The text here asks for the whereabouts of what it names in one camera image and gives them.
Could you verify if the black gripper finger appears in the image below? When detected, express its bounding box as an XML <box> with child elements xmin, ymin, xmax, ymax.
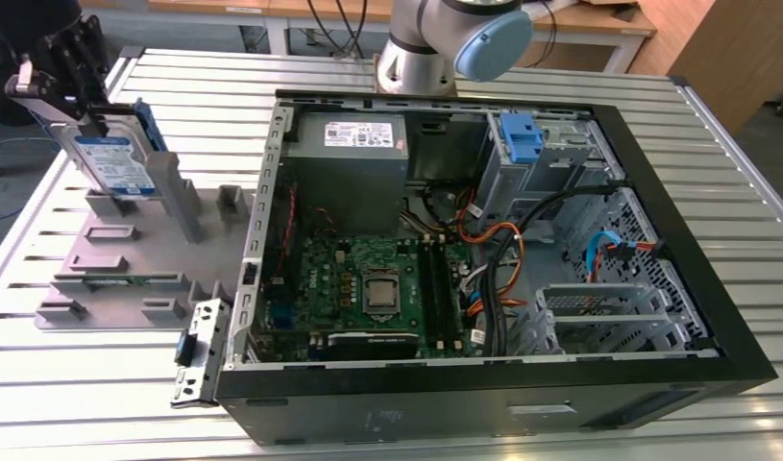
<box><xmin>49</xmin><ymin>13</ymin><xmax>115</xmax><ymax>141</ymax></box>

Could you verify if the hard disk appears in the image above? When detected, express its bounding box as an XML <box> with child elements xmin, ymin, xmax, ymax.
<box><xmin>48</xmin><ymin>98</ymin><xmax>170</xmax><ymax>199</ymax></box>

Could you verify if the blue data wire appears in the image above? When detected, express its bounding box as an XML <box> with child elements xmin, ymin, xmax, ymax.
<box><xmin>582</xmin><ymin>230</ymin><xmax>623</xmax><ymax>284</ymax></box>

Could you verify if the red yellow power wire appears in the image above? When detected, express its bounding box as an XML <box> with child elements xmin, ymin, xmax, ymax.
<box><xmin>594</xmin><ymin>238</ymin><xmax>669</xmax><ymax>284</ymax></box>

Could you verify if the metal disk bay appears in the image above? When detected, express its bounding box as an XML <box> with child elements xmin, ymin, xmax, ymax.
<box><xmin>518</xmin><ymin>281</ymin><xmax>713</xmax><ymax>356</ymax></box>

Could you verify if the grey parts rack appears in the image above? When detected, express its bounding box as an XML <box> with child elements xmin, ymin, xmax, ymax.
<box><xmin>35</xmin><ymin>152</ymin><xmax>262</xmax><ymax>332</ymax></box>

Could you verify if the green RAM stick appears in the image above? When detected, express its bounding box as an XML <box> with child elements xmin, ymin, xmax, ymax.
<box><xmin>81</xmin><ymin>273</ymin><xmax>179</xmax><ymax>287</ymax></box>

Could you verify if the grey power supply unit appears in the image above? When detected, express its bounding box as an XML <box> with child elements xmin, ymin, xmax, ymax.
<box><xmin>280</xmin><ymin>112</ymin><xmax>410</xmax><ymax>234</ymax></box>

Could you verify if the green motherboard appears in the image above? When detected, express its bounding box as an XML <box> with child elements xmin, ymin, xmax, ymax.
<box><xmin>248</xmin><ymin>232</ymin><xmax>488</xmax><ymax>361</ymax></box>

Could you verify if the silver CPU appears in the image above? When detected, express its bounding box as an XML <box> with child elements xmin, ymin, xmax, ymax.
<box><xmin>368</xmin><ymin>280</ymin><xmax>399</xmax><ymax>308</ymax></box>

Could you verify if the CPU socket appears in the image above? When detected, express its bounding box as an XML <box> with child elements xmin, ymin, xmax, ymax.
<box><xmin>359</xmin><ymin>268</ymin><xmax>406</xmax><ymax>324</ymax></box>

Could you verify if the blue plastic drive latch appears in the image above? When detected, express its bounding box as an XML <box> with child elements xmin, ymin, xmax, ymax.
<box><xmin>499</xmin><ymin>112</ymin><xmax>545</xmax><ymax>164</ymax></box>

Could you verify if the black RAM slot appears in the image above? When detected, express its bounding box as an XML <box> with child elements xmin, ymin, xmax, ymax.
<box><xmin>436</xmin><ymin>233</ymin><xmax>467</xmax><ymax>352</ymax></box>
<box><xmin>419</xmin><ymin>233</ymin><xmax>448</xmax><ymax>352</ymax></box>

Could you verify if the black graphics card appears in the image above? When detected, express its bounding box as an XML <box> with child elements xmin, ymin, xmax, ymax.
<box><xmin>324</xmin><ymin>329</ymin><xmax>423</xmax><ymax>362</ymax></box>

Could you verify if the grey metal drive cage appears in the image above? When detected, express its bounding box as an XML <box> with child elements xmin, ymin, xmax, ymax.
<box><xmin>476</xmin><ymin>110</ymin><xmax>627</xmax><ymax>227</ymax></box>

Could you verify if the black PC case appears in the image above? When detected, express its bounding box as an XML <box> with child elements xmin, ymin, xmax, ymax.
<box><xmin>214</xmin><ymin>87</ymin><xmax>781</xmax><ymax>446</ymax></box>

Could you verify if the brown wooden cabinet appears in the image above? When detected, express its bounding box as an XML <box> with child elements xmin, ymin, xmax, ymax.
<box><xmin>634</xmin><ymin>0</ymin><xmax>783</xmax><ymax>138</ymax></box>

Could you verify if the light blue floor cable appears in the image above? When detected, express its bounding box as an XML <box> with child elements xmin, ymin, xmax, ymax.
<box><xmin>0</xmin><ymin>136</ymin><xmax>64</xmax><ymax>227</ymax></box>

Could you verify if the wooden desk white frame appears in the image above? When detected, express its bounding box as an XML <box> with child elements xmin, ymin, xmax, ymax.
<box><xmin>147</xmin><ymin>0</ymin><xmax>392</xmax><ymax>57</ymax></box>
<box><xmin>524</xmin><ymin>0</ymin><xmax>661</xmax><ymax>74</ymax></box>

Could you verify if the red twisted wire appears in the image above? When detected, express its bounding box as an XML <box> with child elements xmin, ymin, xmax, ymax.
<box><xmin>272</xmin><ymin>183</ymin><xmax>302</xmax><ymax>285</ymax></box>

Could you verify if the metal slot bracket blue latch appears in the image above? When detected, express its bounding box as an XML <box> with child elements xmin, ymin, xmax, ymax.
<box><xmin>170</xmin><ymin>297</ymin><xmax>234</xmax><ymax>409</ymax></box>

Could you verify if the orange wire bundle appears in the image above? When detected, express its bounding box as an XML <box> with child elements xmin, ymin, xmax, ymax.
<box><xmin>458</xmin><ymin>223</ymin><xmax>527</xmax><ymax>318</ymax></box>

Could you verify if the black cable bundle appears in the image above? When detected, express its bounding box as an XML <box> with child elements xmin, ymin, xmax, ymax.
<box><xmin>479</xmin><ymin>184</ymin><xmax>623</xmax><ymax>357</ymax></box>

